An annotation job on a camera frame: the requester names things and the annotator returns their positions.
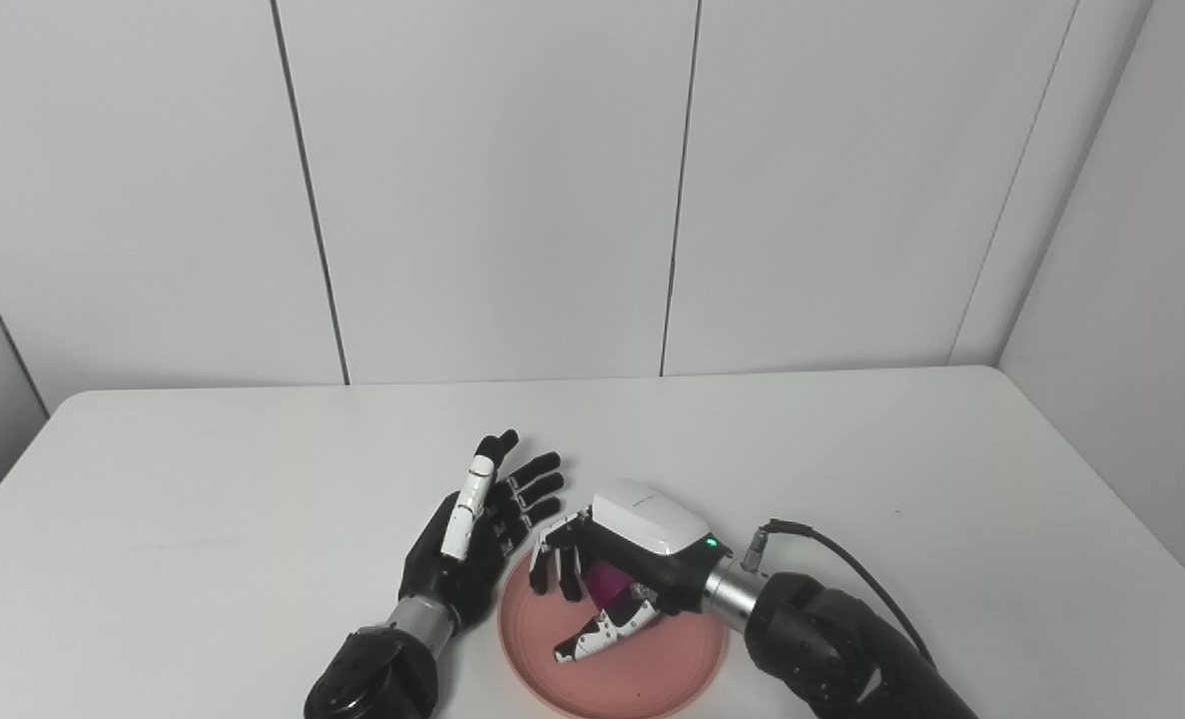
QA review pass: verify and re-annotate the pink round plate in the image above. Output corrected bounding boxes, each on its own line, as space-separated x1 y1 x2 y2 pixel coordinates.
497 543 731 719

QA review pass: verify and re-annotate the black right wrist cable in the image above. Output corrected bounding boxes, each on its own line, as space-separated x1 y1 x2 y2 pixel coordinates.
741 518 938 672

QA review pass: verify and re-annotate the purple red onion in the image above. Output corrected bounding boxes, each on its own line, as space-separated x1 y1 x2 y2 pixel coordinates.
584 560 644 611

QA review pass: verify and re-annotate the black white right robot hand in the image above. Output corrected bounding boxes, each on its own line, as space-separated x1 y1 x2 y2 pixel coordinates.
528 479 734 664

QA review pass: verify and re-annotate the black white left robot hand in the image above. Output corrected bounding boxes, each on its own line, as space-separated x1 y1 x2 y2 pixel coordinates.
397 429 566 631

